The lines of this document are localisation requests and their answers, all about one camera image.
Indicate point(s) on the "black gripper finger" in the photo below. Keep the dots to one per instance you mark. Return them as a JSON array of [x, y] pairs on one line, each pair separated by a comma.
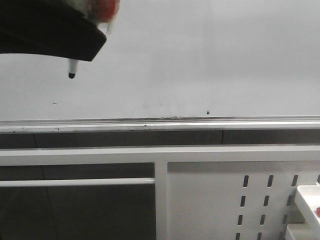
[[49, 28]]

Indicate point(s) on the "white whiteboard marker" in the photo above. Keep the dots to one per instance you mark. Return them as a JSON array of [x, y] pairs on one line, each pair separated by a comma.
[[72, 67]]

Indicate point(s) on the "red magnet taped to marker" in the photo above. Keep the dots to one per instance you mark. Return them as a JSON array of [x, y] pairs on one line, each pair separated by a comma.
[[102, 12]]

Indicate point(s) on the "white whiteboard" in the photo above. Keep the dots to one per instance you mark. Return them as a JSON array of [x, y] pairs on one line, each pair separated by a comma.
[[178, 64]]

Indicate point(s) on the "white perforated pegboard panel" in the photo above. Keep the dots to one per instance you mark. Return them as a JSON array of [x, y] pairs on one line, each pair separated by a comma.
[[235, 200]]

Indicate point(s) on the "white plastic tray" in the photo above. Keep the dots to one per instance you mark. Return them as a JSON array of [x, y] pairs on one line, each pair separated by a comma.
[[307, 199]]

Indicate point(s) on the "white box lower right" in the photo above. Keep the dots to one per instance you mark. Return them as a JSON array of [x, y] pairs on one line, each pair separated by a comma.
[[294, 231]]

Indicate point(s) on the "small red object in tray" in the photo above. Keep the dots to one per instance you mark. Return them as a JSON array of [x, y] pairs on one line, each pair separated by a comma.
[[317, 211]]

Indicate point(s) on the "white metal frame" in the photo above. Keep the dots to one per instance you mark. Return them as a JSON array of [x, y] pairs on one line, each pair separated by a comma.
[[107, 193]]

